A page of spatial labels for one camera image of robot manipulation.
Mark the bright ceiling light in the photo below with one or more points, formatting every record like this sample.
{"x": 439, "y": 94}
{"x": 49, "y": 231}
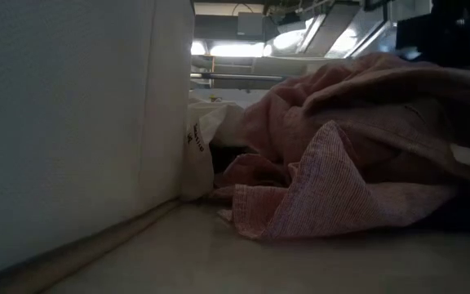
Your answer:
{"x": 235, "y": 50}

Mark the grey ceiling box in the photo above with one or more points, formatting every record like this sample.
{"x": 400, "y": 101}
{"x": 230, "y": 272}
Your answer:
{"x": 250, "y": 23}

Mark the beige fabric storage box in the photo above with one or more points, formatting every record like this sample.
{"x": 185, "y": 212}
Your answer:
{"x": 76, "y": 122}

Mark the pink shirt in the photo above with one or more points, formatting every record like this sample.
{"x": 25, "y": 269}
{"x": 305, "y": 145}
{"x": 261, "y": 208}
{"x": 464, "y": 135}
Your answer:
{"x": 341, "y": 183}

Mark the grey horizontal pipe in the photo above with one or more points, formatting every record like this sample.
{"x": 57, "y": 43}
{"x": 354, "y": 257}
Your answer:
{"x": 235, "y": 76}

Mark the white garment with dark print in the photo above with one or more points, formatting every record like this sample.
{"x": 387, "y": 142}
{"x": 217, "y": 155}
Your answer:
{"x": 198, "y": 171}

